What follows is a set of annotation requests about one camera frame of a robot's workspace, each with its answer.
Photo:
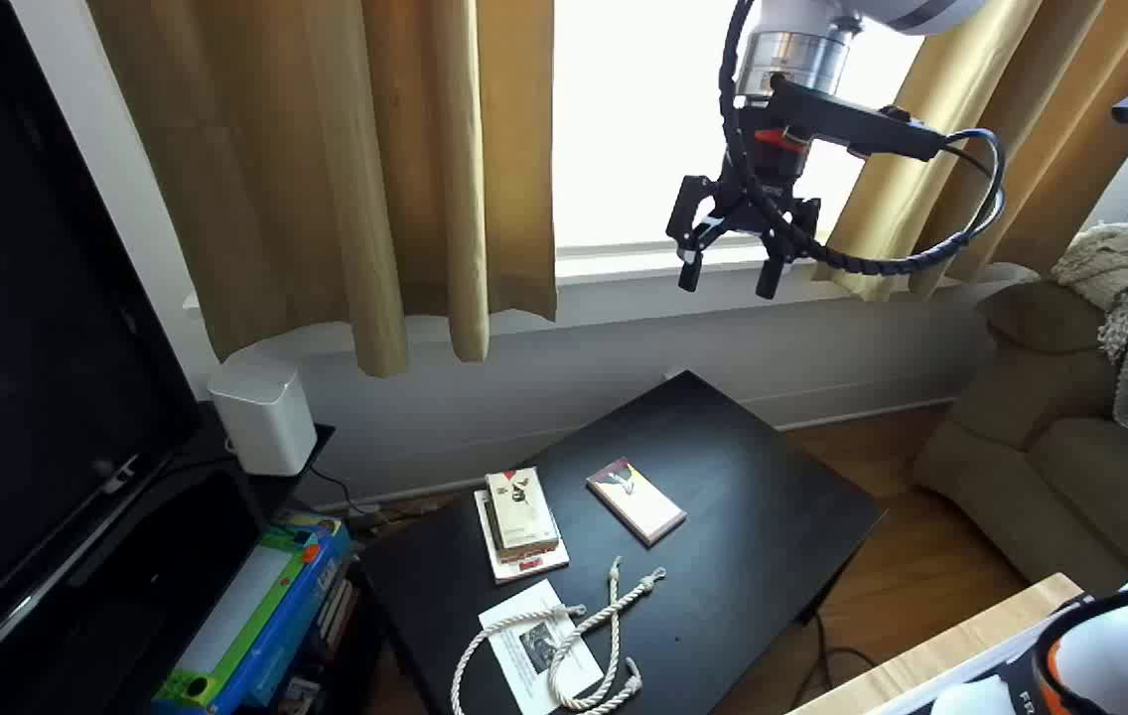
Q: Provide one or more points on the right tan curtain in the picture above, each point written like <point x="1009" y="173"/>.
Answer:
<point x="1041" y="76"/>

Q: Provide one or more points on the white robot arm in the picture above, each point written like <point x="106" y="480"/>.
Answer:
<point x="775" y="96"/>

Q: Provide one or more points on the white box speaker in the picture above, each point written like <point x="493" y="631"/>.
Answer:
<point x="266" y="419"/>

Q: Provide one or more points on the black television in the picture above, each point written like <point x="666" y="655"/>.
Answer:
<point x="88" y="387"/>

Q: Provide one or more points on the white booklet with picture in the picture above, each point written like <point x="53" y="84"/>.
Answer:
<point x="526" y="636"/>

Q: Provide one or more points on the green blue box stack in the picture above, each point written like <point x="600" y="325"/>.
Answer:
<point x="261" y="623"/>

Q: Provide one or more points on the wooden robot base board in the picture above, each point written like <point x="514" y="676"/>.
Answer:
<point x="951" y="657"/>

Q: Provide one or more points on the white book under stack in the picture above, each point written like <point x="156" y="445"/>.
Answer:
<point x="514" y="565"/>

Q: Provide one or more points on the left tan curtain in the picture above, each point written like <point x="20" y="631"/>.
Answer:
<point x="347" y="161"/>

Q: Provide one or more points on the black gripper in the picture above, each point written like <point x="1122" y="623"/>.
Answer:
<point x="752" y="191"/>

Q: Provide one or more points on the tan curtain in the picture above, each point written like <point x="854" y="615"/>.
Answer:
<point x="347" y="161"/>
<point x="1041" y="76"/>

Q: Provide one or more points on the beige armchair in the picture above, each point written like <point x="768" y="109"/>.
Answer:
<point x="1029" y="452"/>

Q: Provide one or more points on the black tv stand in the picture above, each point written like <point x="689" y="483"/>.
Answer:
<point x="97" y="615"/>

